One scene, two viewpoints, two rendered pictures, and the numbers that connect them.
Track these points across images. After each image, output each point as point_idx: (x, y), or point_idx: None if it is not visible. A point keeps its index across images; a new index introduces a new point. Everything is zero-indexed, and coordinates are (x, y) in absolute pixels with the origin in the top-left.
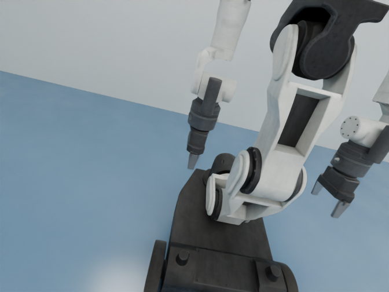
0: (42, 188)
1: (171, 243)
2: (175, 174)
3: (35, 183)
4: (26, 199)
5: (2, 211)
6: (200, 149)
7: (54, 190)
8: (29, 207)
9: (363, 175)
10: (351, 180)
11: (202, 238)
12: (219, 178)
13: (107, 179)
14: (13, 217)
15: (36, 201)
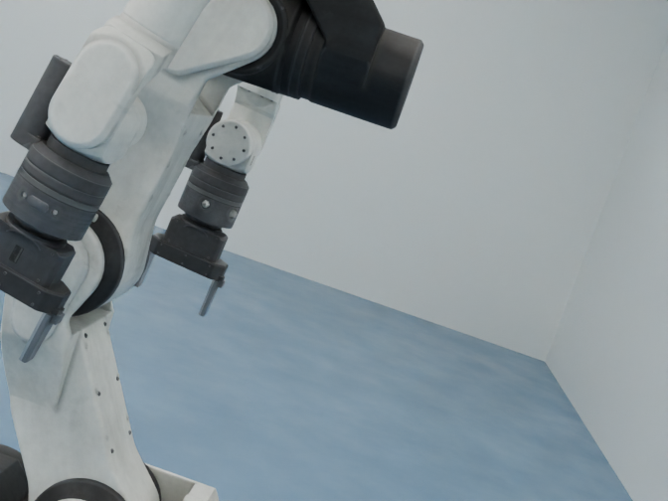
0: (232, 479)
1: (25, 475)
2: None
3: (244, 474)
4: (202, 464)
5: (174, 446)
6: (152, 235)
7: (227, 488)
8: (181, 465)
9: (6, 192)
10: (4, 212)
11: None
12: (192, 488)
13: None
14: (160, 451)
15: (195, 471)
